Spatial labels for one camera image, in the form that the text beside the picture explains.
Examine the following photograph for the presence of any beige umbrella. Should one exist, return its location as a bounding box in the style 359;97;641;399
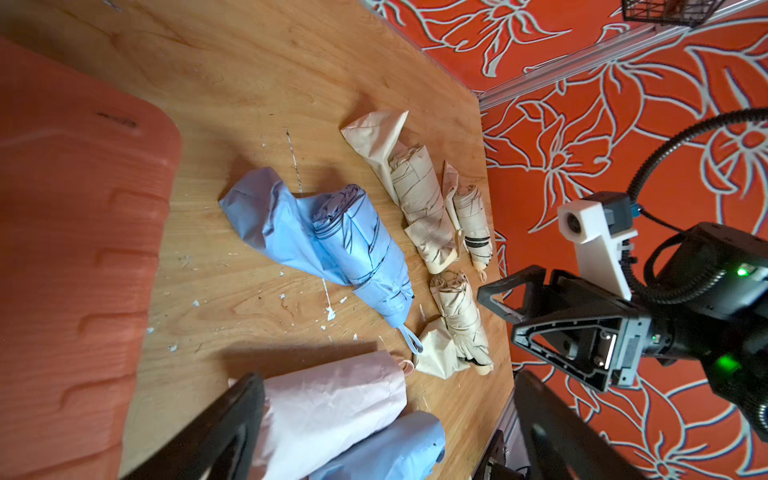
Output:
430;270;494;376
442;161;494;282
389;145;458;275

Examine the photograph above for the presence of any beige umbrella back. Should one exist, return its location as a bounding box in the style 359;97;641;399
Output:
442;161;494;282

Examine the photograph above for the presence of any blue umbrella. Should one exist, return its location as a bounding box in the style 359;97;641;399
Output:
305;184;423;354
309;411;446;479

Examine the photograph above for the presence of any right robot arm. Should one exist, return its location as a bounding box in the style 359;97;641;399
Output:
477;108;767;438

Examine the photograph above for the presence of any black wire wall basket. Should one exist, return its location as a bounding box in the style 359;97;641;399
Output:
621;0;724;28

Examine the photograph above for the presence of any pink umbrella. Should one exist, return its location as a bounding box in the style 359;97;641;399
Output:
247;351;414;479

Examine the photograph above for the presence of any orange plastic tool case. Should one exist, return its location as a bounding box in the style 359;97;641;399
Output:
1;41;182;479

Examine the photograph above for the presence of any blue umbrella back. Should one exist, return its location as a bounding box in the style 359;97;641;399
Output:
305;184;423;354

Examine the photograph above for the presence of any blue umbrella front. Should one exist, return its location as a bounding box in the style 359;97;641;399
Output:
309;411;446;479

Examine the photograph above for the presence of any beige umbrella sleeve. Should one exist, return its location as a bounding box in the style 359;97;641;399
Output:
340;110;409;205
413;317;470;380

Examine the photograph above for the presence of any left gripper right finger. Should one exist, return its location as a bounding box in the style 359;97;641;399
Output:
514;371;645;480

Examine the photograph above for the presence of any blue umbrella sleeve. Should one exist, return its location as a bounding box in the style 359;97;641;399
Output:
219;167;349;286

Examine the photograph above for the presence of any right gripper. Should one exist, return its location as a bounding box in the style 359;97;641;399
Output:
477;265;651;392

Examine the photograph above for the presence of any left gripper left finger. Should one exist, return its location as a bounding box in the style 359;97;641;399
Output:
126;373;265;479

